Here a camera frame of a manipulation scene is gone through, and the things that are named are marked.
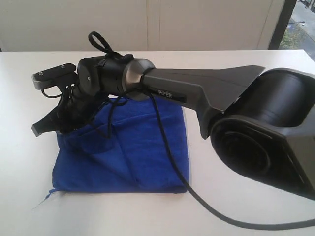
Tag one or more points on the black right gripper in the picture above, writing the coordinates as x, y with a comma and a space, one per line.
75, 110

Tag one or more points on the blue towel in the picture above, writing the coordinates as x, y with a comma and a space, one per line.
122, 151

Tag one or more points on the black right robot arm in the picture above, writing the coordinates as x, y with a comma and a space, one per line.
261, 123

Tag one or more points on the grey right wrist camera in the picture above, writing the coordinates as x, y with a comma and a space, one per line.
61, 76

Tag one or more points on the black window frame post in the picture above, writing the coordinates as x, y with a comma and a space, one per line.
282, 23

